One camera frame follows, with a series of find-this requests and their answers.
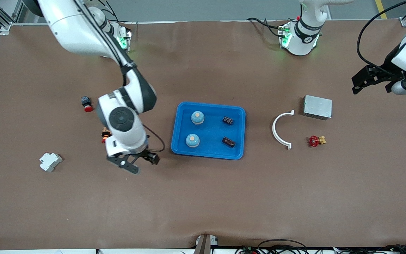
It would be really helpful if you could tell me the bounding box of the blue bell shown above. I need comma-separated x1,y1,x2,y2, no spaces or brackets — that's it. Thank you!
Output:
191,110,205,126
185,133,201,148

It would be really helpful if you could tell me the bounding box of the blue plastic tray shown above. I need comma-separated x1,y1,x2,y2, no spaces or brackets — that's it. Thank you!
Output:
171,102,246,161

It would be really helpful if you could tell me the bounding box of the silver metal power supply box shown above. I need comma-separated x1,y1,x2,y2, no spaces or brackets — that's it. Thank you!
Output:
302,95,333,121

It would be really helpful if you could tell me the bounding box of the black red emergency stop button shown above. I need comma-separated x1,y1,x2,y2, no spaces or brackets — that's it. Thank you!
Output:
80,96,94,113

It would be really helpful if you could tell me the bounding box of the white circuit breaker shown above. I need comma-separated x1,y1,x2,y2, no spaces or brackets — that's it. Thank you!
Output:
39,152,63,173

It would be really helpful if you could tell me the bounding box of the white curved pipe clamp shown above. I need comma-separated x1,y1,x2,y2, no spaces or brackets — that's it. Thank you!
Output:
272,110,295,150

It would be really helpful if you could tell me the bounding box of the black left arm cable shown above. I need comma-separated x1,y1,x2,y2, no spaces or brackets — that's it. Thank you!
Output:
357,0,406,72

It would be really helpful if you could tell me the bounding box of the red handle brass valve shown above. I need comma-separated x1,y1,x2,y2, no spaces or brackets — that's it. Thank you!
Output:
308,135,327,148

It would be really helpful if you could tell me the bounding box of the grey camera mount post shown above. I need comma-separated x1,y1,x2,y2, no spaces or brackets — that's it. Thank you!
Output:
194,234,219,254

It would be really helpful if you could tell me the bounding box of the black base cable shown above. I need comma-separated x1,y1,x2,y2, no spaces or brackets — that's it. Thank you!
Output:
247,17,286,38

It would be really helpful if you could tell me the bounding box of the black cable bundle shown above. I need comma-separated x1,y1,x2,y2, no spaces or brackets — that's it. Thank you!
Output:
235,239,406,254

